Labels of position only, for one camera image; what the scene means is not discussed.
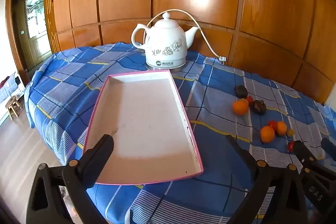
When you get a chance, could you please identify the silver kettle base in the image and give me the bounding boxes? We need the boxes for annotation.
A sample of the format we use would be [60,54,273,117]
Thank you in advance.
[146,63,187,73]

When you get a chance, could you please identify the orange tangerine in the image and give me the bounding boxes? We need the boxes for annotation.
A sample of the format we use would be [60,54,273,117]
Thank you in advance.
[232,99,249,116]
[276,121,287,136]
[260,126,276,143]

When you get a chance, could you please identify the pink-rimmed white tray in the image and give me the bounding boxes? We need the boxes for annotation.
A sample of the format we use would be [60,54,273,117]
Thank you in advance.
[83,69,205,186]

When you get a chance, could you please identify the dark mushroom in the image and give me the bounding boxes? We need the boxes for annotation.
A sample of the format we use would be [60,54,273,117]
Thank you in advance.
[252,100,267,115]
[234,85,248,98]

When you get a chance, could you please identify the blue checked cloth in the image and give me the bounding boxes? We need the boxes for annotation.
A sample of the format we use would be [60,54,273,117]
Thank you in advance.
[0,72,25,106]

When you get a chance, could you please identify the wooden glass-panel door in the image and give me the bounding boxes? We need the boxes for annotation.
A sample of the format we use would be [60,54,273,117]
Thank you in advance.
[12,0,53,72]

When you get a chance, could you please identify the cream power cable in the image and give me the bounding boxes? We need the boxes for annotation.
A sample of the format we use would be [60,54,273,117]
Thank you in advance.
[146,9,221,59]

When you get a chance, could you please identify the white ceramic electric kettle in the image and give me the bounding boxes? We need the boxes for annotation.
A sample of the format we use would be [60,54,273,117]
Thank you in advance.
[131,12,199,68]

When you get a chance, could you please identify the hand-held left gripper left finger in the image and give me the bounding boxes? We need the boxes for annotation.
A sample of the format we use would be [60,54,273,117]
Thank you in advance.
[26,134,124,224]

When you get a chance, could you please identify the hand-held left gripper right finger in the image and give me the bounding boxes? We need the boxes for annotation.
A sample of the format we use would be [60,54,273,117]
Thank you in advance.
[226,134,309,224]

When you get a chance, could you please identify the small wooden stool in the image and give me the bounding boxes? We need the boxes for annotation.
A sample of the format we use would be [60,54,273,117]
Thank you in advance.
[6,96,23,121]

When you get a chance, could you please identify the blue plaid tablecloth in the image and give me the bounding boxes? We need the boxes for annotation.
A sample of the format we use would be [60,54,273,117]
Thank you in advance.
[25,42,336,224]

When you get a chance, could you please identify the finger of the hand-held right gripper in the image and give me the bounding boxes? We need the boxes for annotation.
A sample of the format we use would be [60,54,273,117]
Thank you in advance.
[293,140,336,184]
[321,137,336,160]

